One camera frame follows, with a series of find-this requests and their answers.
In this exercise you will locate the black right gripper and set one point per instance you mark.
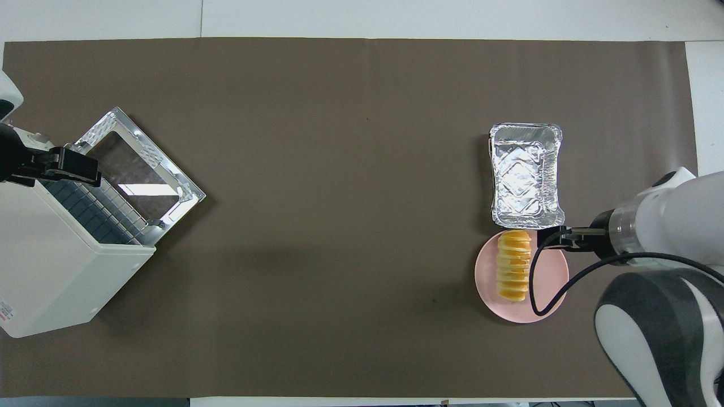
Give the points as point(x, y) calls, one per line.
point(600, 237)

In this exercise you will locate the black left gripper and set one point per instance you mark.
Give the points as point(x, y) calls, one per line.
point(14, 158)

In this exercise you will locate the sliced yellow bread loaf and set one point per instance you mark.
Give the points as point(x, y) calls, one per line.
point(513, 271)

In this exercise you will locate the aluminium foil tray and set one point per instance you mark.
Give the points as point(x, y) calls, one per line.
point(526, 175)

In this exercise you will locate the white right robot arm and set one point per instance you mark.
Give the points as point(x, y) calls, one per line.
point(673, 271)

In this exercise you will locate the glass oven door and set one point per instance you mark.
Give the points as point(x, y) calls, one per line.
point(136, 169)

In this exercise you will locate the cream toaster oven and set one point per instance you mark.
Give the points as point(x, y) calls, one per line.
point(51, 271)

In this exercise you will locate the pink round plate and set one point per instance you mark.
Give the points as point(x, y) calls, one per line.
point(548, 282)

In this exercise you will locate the brown table mat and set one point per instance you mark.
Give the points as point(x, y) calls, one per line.
point(339, 198)

